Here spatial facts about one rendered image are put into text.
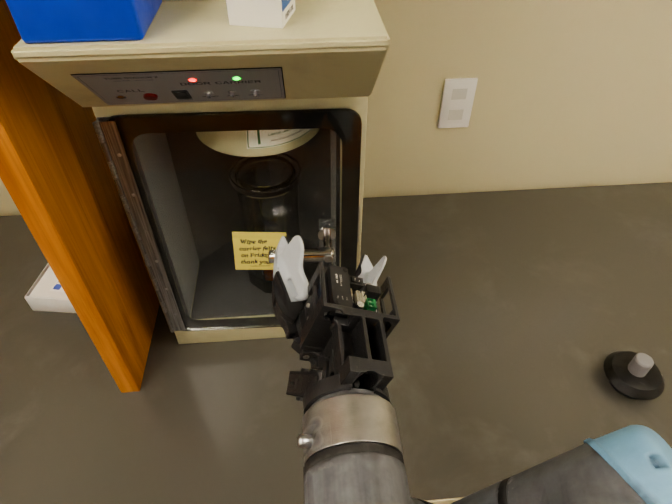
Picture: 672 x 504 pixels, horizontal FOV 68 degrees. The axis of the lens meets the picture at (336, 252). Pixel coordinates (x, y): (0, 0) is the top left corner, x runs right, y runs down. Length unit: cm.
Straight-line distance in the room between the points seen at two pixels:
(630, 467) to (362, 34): 38
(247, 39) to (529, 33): 77
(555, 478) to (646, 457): 6
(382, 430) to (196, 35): 36
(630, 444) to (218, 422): 62
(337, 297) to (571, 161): 101
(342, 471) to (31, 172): 45
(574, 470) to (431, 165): 94
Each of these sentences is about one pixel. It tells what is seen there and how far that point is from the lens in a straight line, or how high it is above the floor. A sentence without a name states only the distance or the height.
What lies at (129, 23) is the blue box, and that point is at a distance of 49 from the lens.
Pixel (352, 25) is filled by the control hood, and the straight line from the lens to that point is 50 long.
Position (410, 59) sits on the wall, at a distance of 109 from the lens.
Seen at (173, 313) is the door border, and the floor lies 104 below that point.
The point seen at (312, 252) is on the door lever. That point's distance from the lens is 67.
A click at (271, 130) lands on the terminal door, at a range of 62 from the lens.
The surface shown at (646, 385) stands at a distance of 95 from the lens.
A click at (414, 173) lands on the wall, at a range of 123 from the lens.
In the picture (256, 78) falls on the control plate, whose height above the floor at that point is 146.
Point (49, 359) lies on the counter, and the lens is 102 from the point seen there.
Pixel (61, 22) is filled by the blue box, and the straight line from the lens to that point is 50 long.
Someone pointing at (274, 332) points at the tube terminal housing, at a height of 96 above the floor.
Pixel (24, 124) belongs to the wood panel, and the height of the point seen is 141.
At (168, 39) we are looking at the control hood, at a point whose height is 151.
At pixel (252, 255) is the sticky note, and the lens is 74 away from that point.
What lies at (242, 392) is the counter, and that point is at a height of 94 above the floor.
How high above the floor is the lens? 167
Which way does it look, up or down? 44 degrees down
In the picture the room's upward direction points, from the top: straight up
